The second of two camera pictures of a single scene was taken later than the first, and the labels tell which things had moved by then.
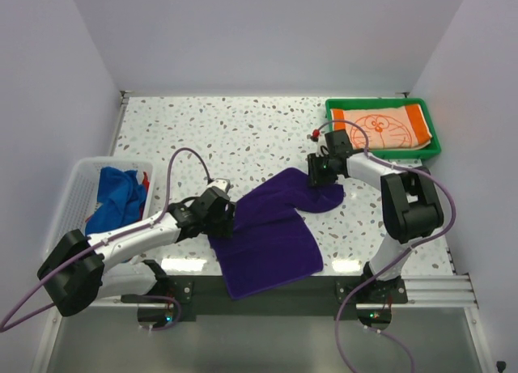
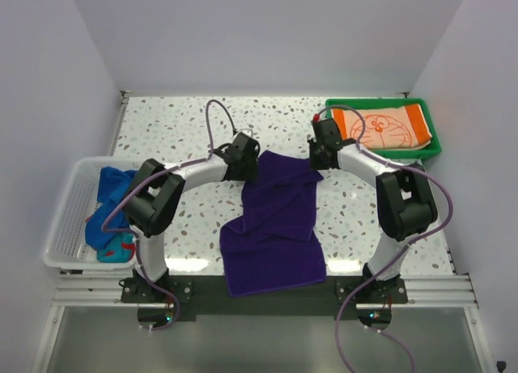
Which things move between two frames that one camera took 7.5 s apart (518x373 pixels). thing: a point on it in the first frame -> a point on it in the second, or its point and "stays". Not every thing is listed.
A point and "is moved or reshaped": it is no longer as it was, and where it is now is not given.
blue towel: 120,201 stays
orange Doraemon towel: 386,127 stays
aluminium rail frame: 442,291 stays
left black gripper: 224,226 -> 250,175
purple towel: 270,246 is moved or reshaped
